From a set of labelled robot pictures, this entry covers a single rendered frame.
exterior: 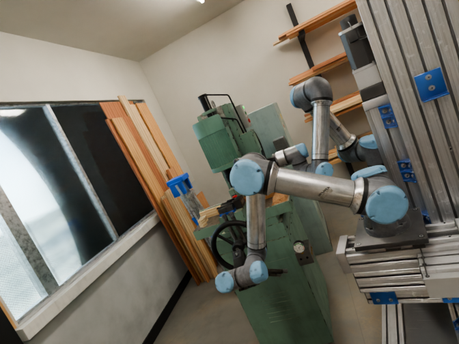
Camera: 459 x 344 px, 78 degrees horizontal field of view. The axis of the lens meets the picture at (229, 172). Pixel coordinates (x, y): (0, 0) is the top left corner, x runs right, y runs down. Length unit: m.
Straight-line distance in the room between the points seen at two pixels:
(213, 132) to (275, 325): 1.21
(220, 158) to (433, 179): 0.98
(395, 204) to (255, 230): 0.50
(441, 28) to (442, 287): 0.79
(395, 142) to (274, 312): 1.18
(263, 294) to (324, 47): 2.99
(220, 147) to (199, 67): 2.58
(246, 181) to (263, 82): 3.05
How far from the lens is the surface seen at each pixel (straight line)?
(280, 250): 1.66
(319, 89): 1.39
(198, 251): 3.07
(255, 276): 1.10
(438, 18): 1.19
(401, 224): 1.15
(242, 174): 0.91
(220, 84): 3.99
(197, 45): 4.13
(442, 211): 1.32
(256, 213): 1.12
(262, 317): 1.94
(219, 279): 1.14
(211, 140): 1.61
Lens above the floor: 1.38
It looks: 8 degrees down
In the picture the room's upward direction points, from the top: 24 degrees counter-clockwise
